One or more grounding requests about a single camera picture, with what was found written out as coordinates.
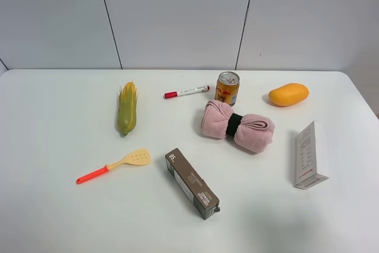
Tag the white carton box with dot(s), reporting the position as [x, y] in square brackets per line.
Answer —
[311, 157]

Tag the red white marker pen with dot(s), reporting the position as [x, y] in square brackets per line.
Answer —
[169, 95]

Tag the gold drink can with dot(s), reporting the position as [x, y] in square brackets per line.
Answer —
[227, 87]

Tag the black band on towel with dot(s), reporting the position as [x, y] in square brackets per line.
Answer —
[233, 124]

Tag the corn cob with husk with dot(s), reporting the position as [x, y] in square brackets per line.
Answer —
[127, 104]

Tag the pink rolled towel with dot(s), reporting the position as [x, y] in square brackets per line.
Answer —
[254, 133]

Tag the brown carton box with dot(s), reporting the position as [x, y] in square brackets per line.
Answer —
[194, 187]

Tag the yellow mango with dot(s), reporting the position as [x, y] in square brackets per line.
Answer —
[289, 94]

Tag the toy spatula red handle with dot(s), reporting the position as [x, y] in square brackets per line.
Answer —
[140, 157]

